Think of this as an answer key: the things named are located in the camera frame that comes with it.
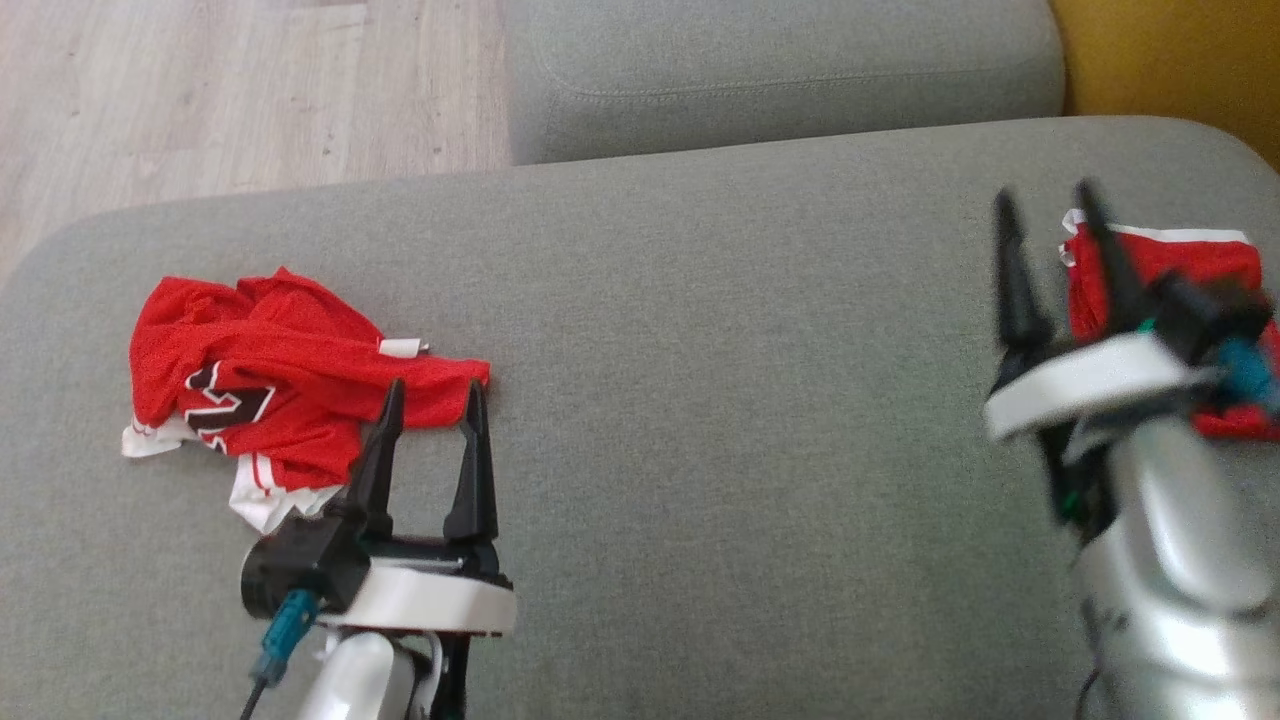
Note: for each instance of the yellow furniture panel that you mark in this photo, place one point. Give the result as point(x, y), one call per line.
point(1180, 60)

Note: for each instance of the grey sofa cushion with seam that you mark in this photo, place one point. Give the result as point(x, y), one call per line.
point(780, 70)

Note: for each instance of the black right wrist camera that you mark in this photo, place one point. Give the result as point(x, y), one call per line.
point(1210, 310)

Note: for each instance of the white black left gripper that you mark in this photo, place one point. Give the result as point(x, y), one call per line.
point(430, 600)

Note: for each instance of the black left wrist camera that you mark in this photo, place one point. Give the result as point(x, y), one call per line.
point(300, 565)

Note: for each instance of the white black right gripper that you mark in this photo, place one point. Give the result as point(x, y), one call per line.
point(1090, 385)

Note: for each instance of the red shorts with white stripe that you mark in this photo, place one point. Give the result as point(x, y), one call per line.
point(1200, 270)

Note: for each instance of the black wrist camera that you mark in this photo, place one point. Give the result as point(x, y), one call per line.
point(300, 565)
point(1210, 310)

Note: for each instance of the large grey sofa seat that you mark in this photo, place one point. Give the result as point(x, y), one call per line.
point(720, 420)

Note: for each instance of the red jersey with black print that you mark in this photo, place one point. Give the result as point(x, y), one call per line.
point(300, 360)

